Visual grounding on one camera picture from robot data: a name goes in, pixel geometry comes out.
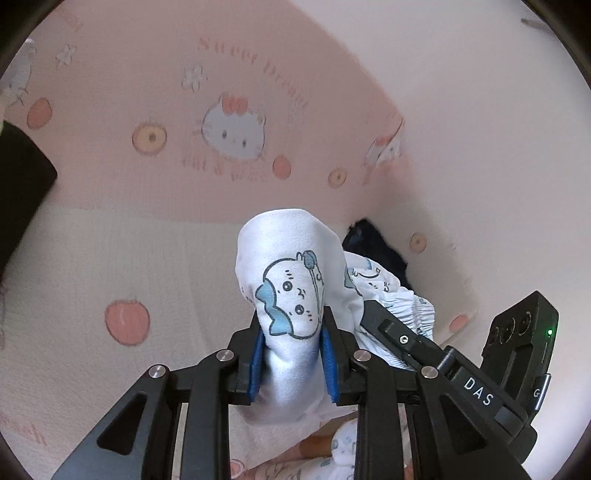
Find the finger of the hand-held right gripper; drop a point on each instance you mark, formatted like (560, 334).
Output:
(401, 339)

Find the black cloth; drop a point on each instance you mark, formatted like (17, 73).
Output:
(23, 194)

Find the white printed pajama pants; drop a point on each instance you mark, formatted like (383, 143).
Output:
(286, 258)

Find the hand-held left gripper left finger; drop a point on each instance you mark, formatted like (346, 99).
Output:
(255, 369)

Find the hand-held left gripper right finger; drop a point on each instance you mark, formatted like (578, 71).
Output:
(328, 364)

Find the dark navy garment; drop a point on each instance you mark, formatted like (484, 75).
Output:
(374, 249)

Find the person's printed pajamas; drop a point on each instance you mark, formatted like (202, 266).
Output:
(344, 445)

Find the pink white printed blanket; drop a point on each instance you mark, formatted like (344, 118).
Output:
(138, 258)

